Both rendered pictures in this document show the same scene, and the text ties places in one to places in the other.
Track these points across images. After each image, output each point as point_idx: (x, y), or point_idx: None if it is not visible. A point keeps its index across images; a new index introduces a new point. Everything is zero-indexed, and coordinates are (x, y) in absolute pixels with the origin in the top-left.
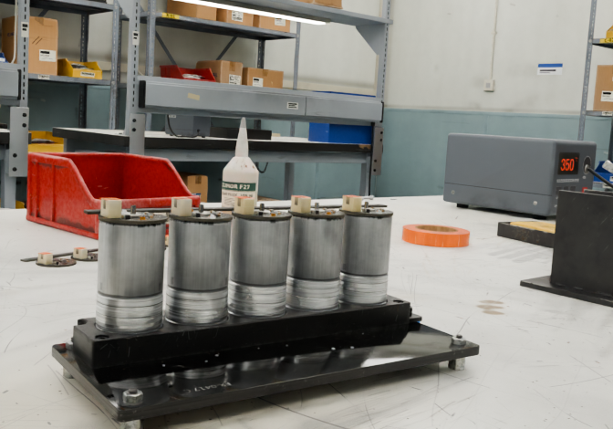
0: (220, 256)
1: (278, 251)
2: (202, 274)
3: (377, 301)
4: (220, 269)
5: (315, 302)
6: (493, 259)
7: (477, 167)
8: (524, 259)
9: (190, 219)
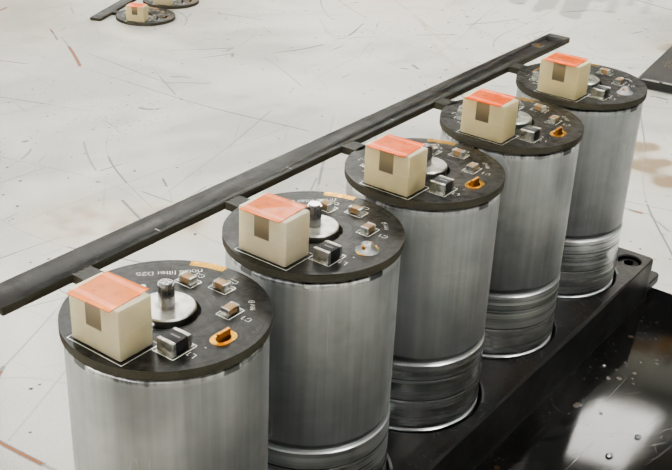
0: (390, 340)
1: (487, 268)
2: (357, 402)
3: (608, 280)
4: (388, 371)
5: (526, 336)
6: (530, 15)
7: None
8: (574, 7)
9: (325, 278)
